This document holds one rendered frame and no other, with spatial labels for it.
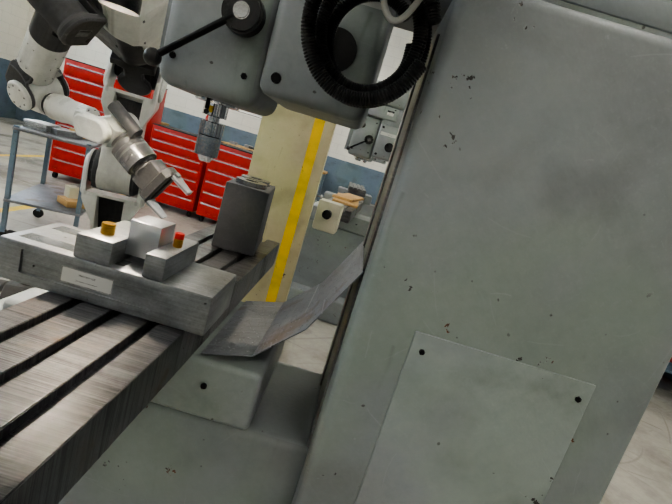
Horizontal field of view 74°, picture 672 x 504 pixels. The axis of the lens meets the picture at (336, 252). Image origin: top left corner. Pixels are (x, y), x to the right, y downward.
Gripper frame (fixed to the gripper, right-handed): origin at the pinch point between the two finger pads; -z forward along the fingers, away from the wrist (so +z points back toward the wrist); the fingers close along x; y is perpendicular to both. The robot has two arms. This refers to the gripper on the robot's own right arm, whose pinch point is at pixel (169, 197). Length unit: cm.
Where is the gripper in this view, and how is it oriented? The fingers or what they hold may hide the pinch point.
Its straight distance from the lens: 127.7
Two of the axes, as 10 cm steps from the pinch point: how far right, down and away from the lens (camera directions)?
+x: 7.6, -5.7, -3.3
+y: 2.2, -2.6, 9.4
